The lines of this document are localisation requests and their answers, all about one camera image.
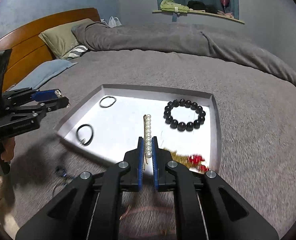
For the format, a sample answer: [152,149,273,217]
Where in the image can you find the red and gold hair ornament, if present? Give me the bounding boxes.
[164,148,210,174]

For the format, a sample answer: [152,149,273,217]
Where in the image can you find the black hair tie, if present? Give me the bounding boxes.
[76,123,95,146]

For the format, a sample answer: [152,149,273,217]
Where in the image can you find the thin silver bangle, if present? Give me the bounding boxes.
[99,95,117,108]

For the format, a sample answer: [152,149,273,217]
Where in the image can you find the large dark bead bracelet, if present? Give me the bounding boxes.
[163,98,206,132]

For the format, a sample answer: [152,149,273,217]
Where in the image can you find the person's left hand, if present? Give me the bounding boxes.
[1,138,16,162]

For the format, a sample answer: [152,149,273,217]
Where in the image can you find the light blue blanket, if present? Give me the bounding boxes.
[9,60,77,90]

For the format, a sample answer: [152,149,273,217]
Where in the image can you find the wooden headboard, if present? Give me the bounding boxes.
[0,8,100,92]

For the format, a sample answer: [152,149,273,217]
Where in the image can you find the striped grey pillow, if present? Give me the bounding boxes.
[66,45,88,60]

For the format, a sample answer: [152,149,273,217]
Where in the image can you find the grey shallow cardboard box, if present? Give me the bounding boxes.
[55,84,222,171]

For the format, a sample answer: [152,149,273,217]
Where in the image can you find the olive green pillow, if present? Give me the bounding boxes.
[39,18,94,59]

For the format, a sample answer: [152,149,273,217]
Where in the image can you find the grey duvet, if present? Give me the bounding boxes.
[72,22,296,87]

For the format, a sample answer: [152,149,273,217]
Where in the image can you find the white plastic bag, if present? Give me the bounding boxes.
[101,16,122,28]

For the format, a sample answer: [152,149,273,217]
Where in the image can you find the grey bed sheet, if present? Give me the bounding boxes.
[5,50,296,237]

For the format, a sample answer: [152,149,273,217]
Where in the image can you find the green folded cloth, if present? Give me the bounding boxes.
[160,0,190,13]

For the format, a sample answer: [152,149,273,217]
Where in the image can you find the black cloth on sill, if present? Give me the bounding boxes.
[187,1,218,14]

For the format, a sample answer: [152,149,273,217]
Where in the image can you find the wooden window sill shelf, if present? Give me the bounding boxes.
[152,10,245,25]

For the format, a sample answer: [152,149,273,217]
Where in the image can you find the blue metallic bead bracelet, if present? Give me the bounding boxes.
[54,165,75,181]

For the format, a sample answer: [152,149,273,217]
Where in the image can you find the pink bead necklace with tassel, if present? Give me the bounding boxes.
[119,197,178,235]

